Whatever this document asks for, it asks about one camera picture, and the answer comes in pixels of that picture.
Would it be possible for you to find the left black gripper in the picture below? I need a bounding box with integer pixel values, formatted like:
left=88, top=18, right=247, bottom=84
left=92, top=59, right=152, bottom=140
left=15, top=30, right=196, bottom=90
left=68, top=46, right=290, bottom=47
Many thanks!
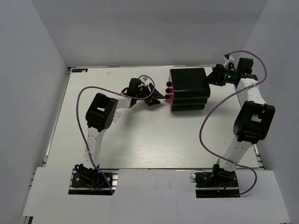
left=135, top=83, right=165, bottom=106

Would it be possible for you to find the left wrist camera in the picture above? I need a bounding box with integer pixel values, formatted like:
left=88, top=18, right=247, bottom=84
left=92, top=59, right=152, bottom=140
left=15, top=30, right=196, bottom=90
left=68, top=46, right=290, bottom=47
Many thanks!
left=138, top=75, right=150, bottom=86

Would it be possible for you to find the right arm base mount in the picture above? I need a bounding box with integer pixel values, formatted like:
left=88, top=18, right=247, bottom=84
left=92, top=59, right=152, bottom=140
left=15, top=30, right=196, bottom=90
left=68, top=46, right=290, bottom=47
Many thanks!
left=190, top=164, right=241, bottom=198

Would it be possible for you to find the black drawer organizer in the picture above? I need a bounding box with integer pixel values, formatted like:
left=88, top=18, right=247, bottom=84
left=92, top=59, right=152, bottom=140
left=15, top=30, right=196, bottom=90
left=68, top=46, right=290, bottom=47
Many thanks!
left=171, top=68, right=211, bottom=112

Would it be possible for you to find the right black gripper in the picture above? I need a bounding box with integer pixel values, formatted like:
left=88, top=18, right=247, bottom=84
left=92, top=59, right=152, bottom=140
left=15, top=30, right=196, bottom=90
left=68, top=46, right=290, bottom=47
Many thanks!
left=201, top=64, right=236, bottom=86

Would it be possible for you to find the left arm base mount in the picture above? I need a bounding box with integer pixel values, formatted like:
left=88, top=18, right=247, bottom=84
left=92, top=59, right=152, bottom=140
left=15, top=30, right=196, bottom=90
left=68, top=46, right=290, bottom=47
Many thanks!
left=68, top=164, right=118, bottom=196

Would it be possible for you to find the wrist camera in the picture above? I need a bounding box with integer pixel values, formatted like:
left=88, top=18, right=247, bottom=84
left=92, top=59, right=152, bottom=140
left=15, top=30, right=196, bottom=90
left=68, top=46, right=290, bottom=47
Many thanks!
left=223, top=54, right=235, bottom=69
left=138, top=75, right=150, bottom=86

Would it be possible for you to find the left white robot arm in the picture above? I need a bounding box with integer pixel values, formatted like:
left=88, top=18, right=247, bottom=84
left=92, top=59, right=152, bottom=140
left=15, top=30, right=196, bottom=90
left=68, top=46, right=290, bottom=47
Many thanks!
left=80, top=78, right=165, bottom=170

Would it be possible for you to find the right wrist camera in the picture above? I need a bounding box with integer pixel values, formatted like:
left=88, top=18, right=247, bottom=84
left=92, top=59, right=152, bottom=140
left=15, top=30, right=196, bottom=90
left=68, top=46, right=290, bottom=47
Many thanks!
left=223, top=54, right=235, bottom=69

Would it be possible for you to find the blue label sticker left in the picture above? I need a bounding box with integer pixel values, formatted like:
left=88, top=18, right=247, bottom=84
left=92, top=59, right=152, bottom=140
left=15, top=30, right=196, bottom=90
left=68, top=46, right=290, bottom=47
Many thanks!
left=71, top=69, right=88, bottom=73

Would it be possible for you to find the pink bottom drawer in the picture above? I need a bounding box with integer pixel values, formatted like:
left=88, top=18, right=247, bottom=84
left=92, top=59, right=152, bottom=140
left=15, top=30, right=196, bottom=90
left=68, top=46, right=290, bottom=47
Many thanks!
left=164, top=94, right=173, bottom=111

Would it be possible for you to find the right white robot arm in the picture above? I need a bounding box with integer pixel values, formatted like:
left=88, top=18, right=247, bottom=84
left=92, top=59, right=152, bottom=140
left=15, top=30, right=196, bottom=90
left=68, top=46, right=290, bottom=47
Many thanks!
left=204, top=56, right=275, bottom=186

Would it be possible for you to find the clear labelled makeup case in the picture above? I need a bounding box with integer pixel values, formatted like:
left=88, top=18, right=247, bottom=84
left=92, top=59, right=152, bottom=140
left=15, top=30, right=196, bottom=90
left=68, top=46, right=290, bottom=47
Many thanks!
left=113, top=112, right=121, bottom=122

